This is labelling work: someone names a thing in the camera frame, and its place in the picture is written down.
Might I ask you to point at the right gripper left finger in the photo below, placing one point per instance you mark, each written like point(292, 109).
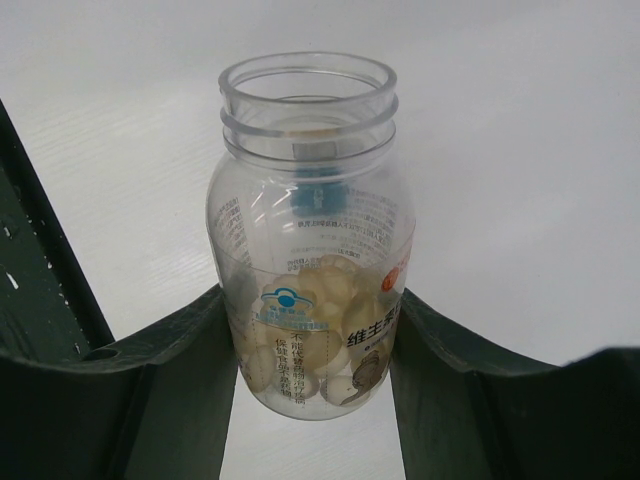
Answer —
point(154, 405)

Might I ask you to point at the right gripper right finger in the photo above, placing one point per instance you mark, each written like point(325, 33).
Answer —
point(467, 408)

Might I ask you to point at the grey pill box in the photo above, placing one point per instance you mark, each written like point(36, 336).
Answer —
point(315, 151)

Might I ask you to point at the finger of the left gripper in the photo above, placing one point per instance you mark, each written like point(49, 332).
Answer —
point(47, 305)

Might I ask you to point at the blue pill box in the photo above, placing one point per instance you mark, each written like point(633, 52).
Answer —
point(318, 192)

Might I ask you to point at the clear pill bottle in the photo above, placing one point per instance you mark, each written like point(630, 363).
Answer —
point(312, 303)

